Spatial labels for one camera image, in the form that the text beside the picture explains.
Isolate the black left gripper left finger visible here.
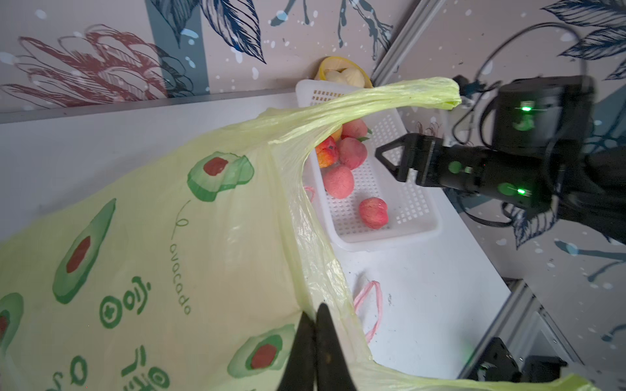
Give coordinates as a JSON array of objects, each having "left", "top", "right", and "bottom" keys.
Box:
[{"left": 277, "top": 312, "right": 316, "bottom": 391}]

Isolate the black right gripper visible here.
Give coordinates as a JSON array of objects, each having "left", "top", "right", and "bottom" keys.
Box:
[{"left": 375, "top": 134, "right": 552, "bottom": 208}]

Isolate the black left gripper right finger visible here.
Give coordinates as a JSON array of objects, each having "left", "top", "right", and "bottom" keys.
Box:
[{"left": 316, "top": 303, "right": 357, "bottom": 391}]

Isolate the red peach front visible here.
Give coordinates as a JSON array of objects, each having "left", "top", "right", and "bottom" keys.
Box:
[{"left": 359, "top": 197, "right": 389, "bottom": 230}]

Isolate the green avocado print plastic bag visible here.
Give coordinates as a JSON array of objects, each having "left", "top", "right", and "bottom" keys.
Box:
[{"left": 1, "top": 78, "right": 592, "bottom": 390}]

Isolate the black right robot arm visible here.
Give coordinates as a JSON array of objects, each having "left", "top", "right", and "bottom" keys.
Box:
[{"left": 375, "top": 62, "right": 625, "bottom": 242}]

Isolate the pink plastic bag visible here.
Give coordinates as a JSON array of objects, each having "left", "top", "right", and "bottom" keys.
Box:
[{"left": 302, "top": 184, "right": 384, "bottom": 343}]

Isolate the red peach top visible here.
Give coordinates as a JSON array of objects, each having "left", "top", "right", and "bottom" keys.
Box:
[{"left": 341, "top": 119, "right": 368, "bottom": 139}]

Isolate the red yellow peach left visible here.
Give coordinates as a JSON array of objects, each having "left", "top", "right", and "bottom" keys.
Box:
[{"left": 316, "top": 136, "right": 338, "bottom": 169}]

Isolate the white perforated plastic basket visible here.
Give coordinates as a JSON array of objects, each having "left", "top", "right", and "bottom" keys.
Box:
[{"left": 305, "top": 109, "right": 442, "bottom": 252}]

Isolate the yellow bowl with buns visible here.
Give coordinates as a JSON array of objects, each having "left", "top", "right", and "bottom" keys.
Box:
[{"left": 315, "top": 56, "right": 373, "bottom": 88}]

